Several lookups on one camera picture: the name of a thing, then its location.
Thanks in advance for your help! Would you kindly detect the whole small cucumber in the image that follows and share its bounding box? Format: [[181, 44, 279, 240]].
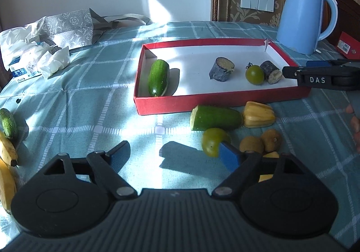
[[0, 108, 18, 140]]

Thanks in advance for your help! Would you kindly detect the yellow jackfruit pod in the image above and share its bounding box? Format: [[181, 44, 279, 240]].
[[243, 101, 276, 128]]

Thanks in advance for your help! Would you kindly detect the green tomato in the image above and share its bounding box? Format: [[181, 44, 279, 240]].
[[201, 128, 231, 158], [245, 63, 265, 85]]

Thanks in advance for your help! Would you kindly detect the white crumpled plastic bag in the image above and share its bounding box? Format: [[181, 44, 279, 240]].
[[1, 23, 70, 83]]

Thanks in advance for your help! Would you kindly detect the small cucumber piece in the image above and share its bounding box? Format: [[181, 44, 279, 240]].
[[148, 59, 170, 97]]

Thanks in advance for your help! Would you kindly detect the blue electric kettle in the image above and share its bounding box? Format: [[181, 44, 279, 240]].
[[276, 0, 339, 54]]

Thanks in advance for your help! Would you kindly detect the dark wooden headboard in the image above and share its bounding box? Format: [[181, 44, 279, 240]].
[[326, 0, 359, 46]]

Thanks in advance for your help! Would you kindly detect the person right hand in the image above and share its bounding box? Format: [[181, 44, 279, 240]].
[[345, 104, 360, 153]]

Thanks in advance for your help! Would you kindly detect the red flat box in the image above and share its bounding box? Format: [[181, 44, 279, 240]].
[[336, 32, 360, 60]]

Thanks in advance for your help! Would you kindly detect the teal plaid bedspread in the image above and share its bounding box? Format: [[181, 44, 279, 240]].
[[1, 22, 359, 247]]

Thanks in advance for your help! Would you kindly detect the silver patterned gift bag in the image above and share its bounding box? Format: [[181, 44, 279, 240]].
[[32, 8, 153, 50]]

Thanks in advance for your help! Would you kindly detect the large cut cucumber piece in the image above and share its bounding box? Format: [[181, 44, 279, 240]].
[[190, 105, 243, 131]]

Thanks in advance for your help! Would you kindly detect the brown kiwi fruit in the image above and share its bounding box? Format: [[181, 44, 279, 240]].
[[239, 136, 264, 154], [261, 129, 283, 153]]

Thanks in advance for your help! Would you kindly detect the red shallow box tray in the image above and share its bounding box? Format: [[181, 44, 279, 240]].
[[134, 38, 310, 115]]

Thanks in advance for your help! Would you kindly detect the white wall switch panel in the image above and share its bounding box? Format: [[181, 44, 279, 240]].
[[240, 0, 275, 13]]

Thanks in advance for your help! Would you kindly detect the yellow banana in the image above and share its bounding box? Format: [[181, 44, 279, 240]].
[[0, 159, 16, 214], [0, 131, 18, 167]]

